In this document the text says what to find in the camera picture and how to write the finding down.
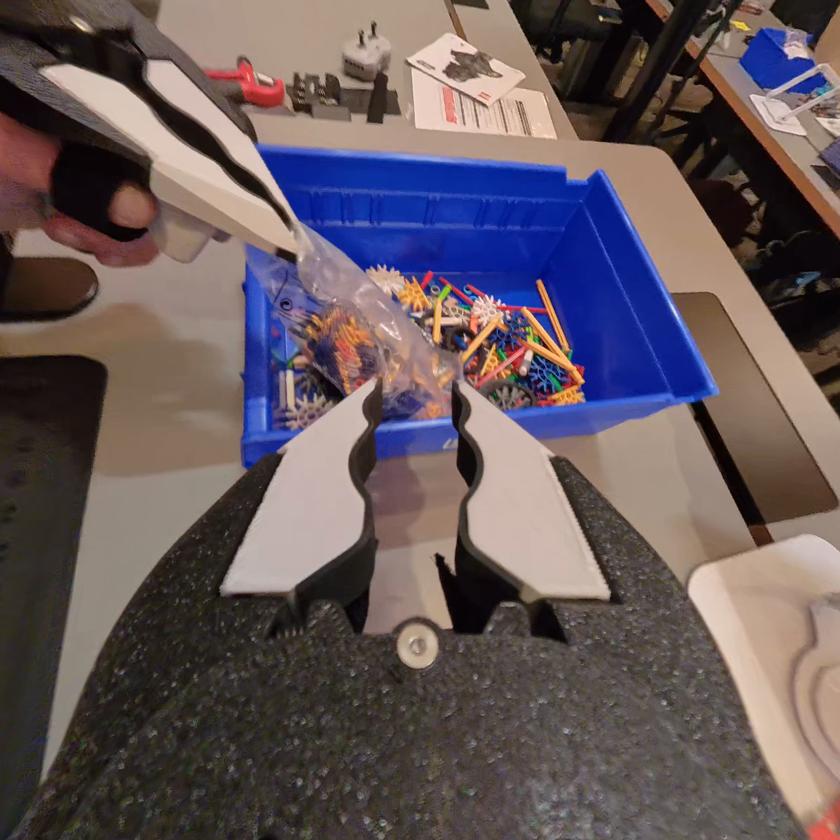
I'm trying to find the black toy track parts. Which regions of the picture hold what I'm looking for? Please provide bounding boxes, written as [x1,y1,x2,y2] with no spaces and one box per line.
[289,71,343,114]

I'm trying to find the black plastic strip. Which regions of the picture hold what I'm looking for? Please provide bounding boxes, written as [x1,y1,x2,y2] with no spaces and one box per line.
[366,71,401,124]

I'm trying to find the person's left hand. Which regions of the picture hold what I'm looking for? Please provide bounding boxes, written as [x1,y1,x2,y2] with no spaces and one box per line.
[0,112,160,268]

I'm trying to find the black pole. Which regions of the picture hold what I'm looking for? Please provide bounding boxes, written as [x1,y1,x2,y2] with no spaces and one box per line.
[600,0,706,144]

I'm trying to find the black perforated panel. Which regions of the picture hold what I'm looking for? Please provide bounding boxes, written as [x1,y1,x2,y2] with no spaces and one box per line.
[0,356,109,798]

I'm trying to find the blue plastic bin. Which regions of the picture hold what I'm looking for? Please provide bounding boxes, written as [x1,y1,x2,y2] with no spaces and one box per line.
[739,28,819,97]
[241,143,719,468]

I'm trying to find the white printed paper sheet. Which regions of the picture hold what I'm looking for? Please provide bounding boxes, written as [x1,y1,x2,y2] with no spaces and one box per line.
[412,66,559,140]

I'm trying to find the white book stand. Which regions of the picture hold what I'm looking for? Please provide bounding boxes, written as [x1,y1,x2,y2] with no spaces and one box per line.
[688,535,840,828]

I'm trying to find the grey remote controller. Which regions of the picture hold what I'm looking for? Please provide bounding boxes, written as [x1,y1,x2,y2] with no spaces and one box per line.
[341,21,393,83]

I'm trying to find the clear plastic bag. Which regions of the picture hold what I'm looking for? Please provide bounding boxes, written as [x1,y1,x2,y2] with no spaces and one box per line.
[246,223,463,421]

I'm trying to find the black-printed instruction booklet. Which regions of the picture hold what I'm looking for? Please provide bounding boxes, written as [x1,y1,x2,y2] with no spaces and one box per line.
[406,33,527,106]

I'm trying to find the pile of colourful construction pieces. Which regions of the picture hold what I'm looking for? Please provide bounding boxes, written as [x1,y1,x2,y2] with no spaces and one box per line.
[269,262,587,432]

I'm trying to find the red clamp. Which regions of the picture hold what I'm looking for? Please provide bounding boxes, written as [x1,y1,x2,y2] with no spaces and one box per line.
[206,56,286,108]

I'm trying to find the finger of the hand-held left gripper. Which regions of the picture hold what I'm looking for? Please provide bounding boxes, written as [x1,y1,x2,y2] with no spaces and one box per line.
[42,61,301,265]
[143,58,299,237]

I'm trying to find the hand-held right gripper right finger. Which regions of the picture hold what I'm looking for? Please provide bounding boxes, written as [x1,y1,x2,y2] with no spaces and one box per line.
[451,381,613,634]

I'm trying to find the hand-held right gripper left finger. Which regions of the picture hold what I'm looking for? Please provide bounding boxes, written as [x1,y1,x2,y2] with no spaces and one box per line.
[220,377,385,618]

